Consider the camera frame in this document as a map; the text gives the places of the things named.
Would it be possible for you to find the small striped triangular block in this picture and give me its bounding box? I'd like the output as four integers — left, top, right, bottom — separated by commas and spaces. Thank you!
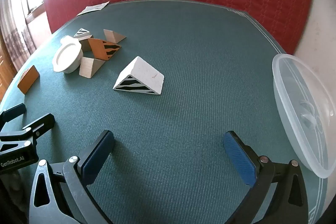
73, 27, 92, 38

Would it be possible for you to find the white cup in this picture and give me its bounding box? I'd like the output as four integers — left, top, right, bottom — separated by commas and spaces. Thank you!
52, 35, 83, 74

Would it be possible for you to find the clear plastic container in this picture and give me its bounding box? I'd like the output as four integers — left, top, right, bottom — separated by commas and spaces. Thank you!
272, 54, 336, 179

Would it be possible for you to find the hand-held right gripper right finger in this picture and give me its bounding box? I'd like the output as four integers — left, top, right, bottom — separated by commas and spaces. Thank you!
223, 131, 309, 224

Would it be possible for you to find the white paper card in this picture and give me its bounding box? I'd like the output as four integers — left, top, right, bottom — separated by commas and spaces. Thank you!
77, 2, 110, 17

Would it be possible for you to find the orange striped wooden block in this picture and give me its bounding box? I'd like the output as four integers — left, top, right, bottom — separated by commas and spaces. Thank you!
87, 38, 122, 61

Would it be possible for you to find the plain orange wooden block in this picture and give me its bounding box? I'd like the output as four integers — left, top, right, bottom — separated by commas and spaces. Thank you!
17, 65, 40, 94

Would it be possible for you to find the brown wooden block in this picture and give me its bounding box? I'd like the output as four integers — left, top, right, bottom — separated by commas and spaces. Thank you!
79, 34, 93, 53

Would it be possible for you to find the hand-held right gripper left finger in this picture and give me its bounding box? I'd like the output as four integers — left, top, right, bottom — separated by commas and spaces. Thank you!
29, 130, 115, 224

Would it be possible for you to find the patterned curtain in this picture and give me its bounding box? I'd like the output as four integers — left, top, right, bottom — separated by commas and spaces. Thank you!
0, 0, 37, 69

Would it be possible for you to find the beige wooden block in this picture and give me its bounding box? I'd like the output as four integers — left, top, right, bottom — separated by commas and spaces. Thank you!
103, 29, 127, 44
79, 56, 105, 79

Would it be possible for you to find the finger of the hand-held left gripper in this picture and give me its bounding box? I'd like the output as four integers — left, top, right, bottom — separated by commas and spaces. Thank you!
0, 113, 55, 153
0, 103, 27, 132

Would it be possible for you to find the large white striped triangular block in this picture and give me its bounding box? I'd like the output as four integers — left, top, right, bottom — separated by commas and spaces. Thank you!
113, 56, 165, 95

